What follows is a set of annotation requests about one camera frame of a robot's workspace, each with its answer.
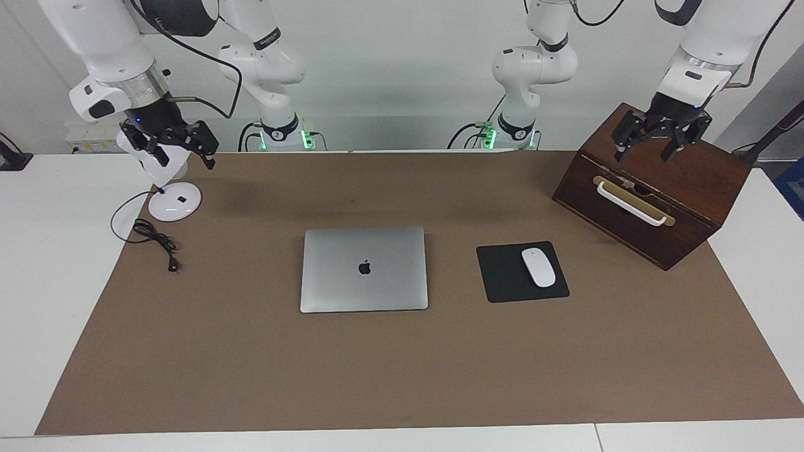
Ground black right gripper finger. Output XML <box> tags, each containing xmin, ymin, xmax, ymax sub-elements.
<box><xmin>119</xmin><ymin>121</ymin><xmax>169</xmax><ymax>167</ymax></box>
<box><xmin>183</xmin><ymin>121</ymin><xmax>219</xmax><ymax>171</ymax></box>

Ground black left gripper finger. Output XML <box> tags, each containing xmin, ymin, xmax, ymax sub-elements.
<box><xmin>660</xmin><ymin>116</ymin><xmax>712</xmax><ymax>163</ymax></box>
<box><xmin>611</xmin><ymin>112</ymin><xmax>651</xmax><ymax>163</ymax></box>

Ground silver grey laptop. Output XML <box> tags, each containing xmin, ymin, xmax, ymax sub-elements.
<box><xmin>300</xmin><ymin>227</ymin><xmax>429</xmax><ymax>313</ymax></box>

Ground dark brown wooden box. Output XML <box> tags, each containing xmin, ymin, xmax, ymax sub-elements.
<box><xmin>551</xmin><ymin>102</ymin><xmax>753</xmax><ymax>271</ymax></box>

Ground white power strip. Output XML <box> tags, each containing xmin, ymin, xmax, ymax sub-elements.
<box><xmin>65</xmin><ymin>122</ymin><xmax>123</xmax><ymax>153</ymax></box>

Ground white desk lamp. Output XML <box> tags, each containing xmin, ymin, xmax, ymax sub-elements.
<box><xmin>116</xmin><ymin>129</ymin><xmax>203</xmax><ymax>222</ymax></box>

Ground black stand pole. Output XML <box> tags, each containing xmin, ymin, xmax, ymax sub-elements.
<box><xmin>732</xmin><ymin>99</ymin><xmax>804</xmax><ymax>165</ymax></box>

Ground blue crate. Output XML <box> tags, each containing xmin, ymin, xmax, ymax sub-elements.
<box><xmin>774</xmin><ymin>157</ymin><xmax>804</xmax><ymax>220</ymax></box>

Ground white computer mouse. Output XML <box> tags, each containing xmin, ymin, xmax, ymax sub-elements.
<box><xmin>521</xmin><ymin>248</ymin><xmax>557</xmax><ymax>288</ymax></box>

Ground black mouse pad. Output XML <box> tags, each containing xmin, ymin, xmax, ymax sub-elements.
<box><xmin>476</xmin><ymin>241</ymin><xmax>570</xmax><ymax>304</ymax></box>

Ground brown table mat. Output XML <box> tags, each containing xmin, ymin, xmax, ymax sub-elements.
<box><xmin>35</xmin><ymin>151</ymin><xmax>804</xmax><ymax>436</ymax></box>

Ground black right base cable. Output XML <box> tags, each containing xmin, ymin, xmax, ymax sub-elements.
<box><xmin>237</xmin><ymin>121</ymin><xmax>263</xmax><ymax>152</ymax></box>

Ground black base cable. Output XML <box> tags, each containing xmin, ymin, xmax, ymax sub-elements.
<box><xmin>447</xmin><ymin>94</ymin><xmax>506</xmax><ymax>150</ymax></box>
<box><xmin>237</xmin><ymin>121</ymin><xmax>263</xmax><ymax>152</ymax></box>

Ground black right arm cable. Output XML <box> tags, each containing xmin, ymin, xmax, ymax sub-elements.
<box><xmin>129</xmin><ymin>0</ymin><xmax>243</xmax><ymax>120</ymax></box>

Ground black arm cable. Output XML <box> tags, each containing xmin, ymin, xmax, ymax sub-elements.
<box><xmin>129</xmin><ymin>0</ymin><xmax>243</xmax><ymax>120</ymax></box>
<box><xmin>567</xmin><ymin>0</ymin><xmax>781</xmax><ymax>89</ymax></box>

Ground white box handle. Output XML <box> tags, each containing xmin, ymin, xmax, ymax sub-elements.
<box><xmin>595</xmin><ymin>181</ymin><xmax>668</xmax><ymax>227</ymax></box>

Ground black lamp power cable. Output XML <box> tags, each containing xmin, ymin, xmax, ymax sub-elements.
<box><xmin>111</xmin><ymin>190</ymin><xmax>183</xmax><ymax>274</ymax></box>

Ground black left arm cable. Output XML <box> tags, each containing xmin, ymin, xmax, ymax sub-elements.
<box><xmin>567</xmin><ymin>0</ymin><xmax>781</xmax><ymax>89</ymax></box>

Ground black clamp mount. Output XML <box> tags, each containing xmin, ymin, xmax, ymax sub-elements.
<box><xmin>0</xmin><ymin>133</ymin><xmax>33</xmax><ymax>171</ymax></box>

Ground black left base cable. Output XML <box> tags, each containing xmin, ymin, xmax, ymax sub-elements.
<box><xmin>447</xmin><ymin>94</ymin><xmax>506</xmax><ymax>150</ymax></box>

